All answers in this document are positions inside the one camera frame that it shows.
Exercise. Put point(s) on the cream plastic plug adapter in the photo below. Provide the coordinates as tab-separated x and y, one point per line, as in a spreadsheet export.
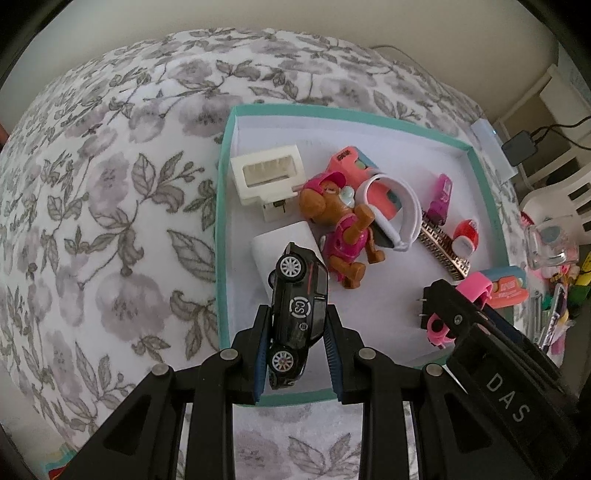
263	175

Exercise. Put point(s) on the pink wrist watch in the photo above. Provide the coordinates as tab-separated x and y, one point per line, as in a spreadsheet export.
475	286

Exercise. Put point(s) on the white shelf unit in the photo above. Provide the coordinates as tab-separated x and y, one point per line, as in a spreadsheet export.
558	161

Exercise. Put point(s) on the white tape roll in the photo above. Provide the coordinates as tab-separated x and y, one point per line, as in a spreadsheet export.
411	207

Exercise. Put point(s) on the brown pink dog figure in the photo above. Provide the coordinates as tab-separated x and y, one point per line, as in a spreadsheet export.
341	217

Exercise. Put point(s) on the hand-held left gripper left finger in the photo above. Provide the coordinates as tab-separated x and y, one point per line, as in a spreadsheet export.
261	355

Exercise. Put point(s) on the white charger cube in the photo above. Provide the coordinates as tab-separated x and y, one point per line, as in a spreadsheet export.
272	249

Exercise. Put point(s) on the orange blue card packet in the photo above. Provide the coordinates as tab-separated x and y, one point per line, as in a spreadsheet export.
508	288

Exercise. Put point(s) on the pile of pens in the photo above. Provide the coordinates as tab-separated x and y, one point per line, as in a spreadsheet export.
558	318

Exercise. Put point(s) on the coral teal plastic case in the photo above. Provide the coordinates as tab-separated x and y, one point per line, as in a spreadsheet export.
346	161

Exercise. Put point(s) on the black toy car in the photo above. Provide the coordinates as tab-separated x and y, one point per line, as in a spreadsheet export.
300	300

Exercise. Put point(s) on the small red bottle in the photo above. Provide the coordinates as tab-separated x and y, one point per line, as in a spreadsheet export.
466	235

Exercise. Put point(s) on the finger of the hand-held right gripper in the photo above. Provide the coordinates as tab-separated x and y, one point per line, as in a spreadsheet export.
501	324
457	314

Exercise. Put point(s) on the purple tube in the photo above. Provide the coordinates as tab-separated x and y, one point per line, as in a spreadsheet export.
441	198

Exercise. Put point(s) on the teal cardboard box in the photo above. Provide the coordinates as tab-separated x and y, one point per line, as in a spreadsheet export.
397	272

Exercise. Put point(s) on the clear plastic box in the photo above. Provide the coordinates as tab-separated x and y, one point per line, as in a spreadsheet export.
549	244

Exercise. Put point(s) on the white power strip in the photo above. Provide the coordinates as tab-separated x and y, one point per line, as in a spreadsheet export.
494	147

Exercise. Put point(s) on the gold black patterned bar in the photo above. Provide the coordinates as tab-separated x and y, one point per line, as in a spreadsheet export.
443	249

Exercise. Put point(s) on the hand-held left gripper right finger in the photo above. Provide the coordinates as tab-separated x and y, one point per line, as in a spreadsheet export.
332	355

